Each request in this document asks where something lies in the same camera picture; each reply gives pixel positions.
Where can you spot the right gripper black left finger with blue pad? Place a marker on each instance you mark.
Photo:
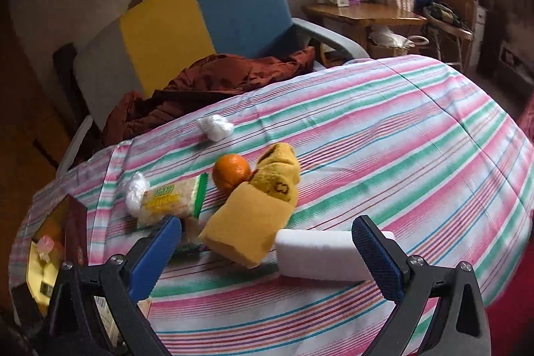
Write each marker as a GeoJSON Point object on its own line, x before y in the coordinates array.
{"type": "Point", "coordinates": [73, 325]}

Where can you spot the striped pink green bedsheet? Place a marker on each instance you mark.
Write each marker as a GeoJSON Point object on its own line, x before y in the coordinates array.
{"type": "Point", "coordinates": [410, 142]}

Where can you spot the wooden side table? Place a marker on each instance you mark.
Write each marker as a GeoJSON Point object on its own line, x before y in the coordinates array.
{"type": "Point", "coordinates": [362, 17]}

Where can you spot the grey yellow blue chair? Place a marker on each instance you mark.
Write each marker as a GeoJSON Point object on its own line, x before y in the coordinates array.
{"type": "Point", "coordinates": [147, 46]}

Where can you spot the rust brown quilted jacket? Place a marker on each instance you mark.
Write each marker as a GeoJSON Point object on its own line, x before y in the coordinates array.
{"type": "Point", "coordinates": [207, 81]}

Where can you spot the orange tangerine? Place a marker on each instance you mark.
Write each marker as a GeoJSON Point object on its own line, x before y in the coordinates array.
{"type": "Point", "coordinates": [229, 171]}

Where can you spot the rice cracker snack packet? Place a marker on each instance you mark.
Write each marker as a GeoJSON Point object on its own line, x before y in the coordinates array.
{"type": "Point", "coordinates": [183, 199]}

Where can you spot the white foam block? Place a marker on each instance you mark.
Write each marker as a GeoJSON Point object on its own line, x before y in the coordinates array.
{"type": "Point", "coordinates": [326, 256]}

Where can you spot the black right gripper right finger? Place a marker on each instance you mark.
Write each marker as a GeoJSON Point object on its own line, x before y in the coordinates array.
{"type": "Point", "coordinates": [459, 325]}

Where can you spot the yellow knitted sock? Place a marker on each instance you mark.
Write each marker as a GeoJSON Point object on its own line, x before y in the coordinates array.
{"type": "Point", "coordinates": [277, 173]}

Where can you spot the yellow sponge block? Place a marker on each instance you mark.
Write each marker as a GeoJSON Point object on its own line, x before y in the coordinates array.
{"type": "Point", "coordinates": [244, 228]}

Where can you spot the crumpled white tissue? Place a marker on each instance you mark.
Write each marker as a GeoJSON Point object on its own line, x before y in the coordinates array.
{"type": "Point", "coordinates": [215, 127]}

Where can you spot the gold metal tin box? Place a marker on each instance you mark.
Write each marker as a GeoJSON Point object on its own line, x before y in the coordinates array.
{"type": "Point", "coordinates": [67, 226]}

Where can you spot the crumpled white plastic wrap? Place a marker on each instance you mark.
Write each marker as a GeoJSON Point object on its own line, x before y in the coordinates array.
{"type": "Point", "coordinates": [135, 190]}

